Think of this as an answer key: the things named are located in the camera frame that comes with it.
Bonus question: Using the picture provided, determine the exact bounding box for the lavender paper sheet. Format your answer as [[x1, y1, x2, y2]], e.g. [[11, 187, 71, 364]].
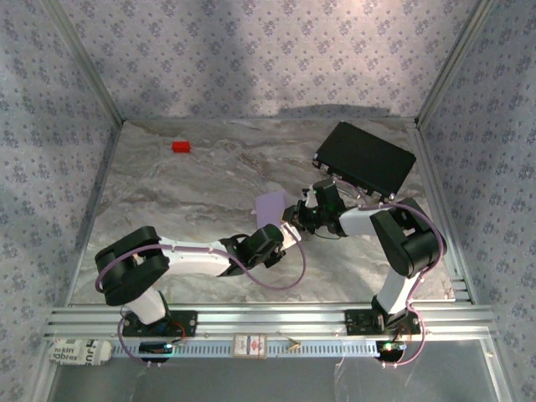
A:
[[254, 190, 289, 230]]

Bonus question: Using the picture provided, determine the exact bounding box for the black carrying case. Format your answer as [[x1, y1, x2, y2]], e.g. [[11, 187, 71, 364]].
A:
[[312, 121, 418, 199]]

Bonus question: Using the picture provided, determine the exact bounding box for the white printed card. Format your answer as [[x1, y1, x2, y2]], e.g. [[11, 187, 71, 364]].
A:
[[232, 333, 268, 360]]

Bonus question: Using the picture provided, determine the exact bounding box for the printed paper label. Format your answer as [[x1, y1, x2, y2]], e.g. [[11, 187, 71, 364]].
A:
[[46, 338, 113, 368]]

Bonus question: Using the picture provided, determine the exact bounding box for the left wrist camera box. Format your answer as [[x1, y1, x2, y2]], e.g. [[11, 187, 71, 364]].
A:
[[278, 223, 302, 249]]

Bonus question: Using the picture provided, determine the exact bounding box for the aluminium mounting rail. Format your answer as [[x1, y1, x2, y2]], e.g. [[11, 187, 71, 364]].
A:
[[44, 304, 499, 339]]

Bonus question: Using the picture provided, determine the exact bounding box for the thin brass wire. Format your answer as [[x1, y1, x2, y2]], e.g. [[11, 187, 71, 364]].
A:
[[276, 332, 302, 357]]

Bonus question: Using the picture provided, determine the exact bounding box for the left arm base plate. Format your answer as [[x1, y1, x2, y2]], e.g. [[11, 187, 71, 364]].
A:
[[121, 310, 198, 338]]

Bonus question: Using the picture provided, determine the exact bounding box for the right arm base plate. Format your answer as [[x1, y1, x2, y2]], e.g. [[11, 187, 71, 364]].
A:
[[343, 309, 422, 336]]

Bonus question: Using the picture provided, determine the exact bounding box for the slotted cable duct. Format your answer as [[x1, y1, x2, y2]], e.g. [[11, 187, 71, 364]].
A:
[[112, 338, 380, 359]]

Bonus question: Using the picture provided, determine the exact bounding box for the aluminium side rail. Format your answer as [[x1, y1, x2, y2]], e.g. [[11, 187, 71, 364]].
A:
[[408, 119, 478, 306], [62, 119, 126, 307]]

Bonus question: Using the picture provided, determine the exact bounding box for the aluminium frame post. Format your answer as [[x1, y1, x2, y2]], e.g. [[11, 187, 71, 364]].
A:
[[414, 0, 503, 126], [41, 0, 126, 125]]

